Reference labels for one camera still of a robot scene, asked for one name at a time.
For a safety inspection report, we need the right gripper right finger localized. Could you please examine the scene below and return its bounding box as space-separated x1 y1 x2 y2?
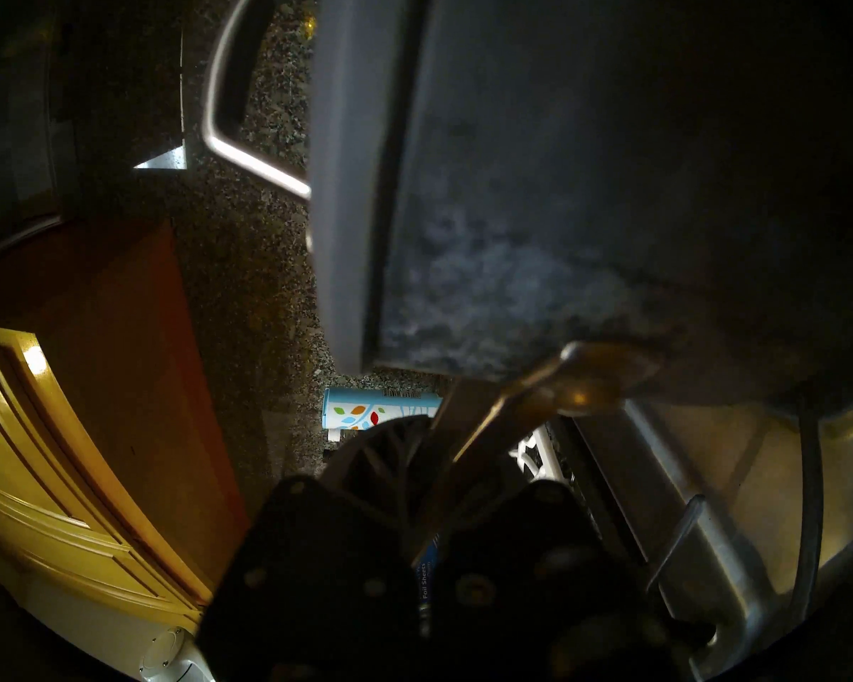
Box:
419 477 687 682

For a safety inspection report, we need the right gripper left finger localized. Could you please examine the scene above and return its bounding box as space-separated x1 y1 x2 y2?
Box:
198 414 436 682

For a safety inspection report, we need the grey pot lid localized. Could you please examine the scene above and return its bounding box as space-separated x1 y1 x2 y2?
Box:
201 0 438 377

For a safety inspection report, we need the dark grey saucepan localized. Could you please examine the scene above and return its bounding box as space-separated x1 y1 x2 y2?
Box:
377 0 853 568

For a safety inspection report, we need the black cast iron stove grate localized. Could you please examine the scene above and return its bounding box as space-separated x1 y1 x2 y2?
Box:
640 396 829 621

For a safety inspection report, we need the blue foil sheet box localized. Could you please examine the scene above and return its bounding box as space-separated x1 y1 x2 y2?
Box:
411 535 440 603

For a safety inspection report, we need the white ornate metal trivet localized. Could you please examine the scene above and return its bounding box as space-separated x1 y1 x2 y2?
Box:
508 423 576 484

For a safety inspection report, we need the white canister with leaf print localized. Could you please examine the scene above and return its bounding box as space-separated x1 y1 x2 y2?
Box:
321 386 444 443

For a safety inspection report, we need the stainless steel gas cooktop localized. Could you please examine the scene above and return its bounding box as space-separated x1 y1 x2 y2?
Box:
551 379 853 682

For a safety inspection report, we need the wooden upper cabinet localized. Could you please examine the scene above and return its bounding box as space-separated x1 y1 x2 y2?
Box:
0 215 251 621

